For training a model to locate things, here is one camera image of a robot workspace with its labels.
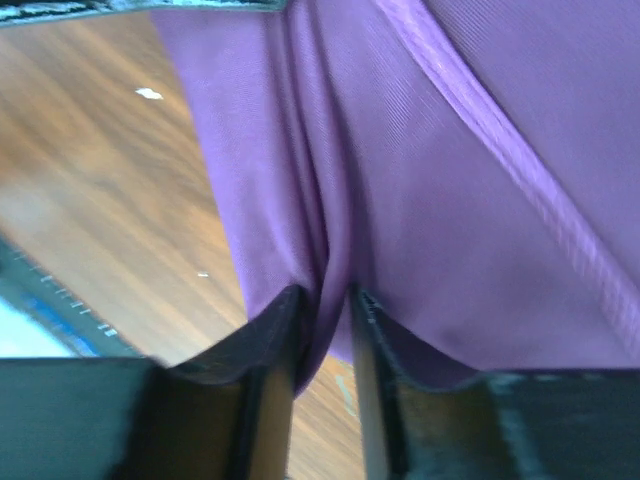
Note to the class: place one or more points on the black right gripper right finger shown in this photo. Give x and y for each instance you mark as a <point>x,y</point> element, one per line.
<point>525,424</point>

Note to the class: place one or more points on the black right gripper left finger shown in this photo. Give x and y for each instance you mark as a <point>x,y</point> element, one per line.
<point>224,414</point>

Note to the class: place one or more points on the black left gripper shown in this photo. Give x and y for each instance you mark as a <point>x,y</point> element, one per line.
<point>23,12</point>

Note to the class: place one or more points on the purple cloth napkin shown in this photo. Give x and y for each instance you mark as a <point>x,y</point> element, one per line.
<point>472,165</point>

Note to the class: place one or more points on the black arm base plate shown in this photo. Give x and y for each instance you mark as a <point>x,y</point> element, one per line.
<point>70,322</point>

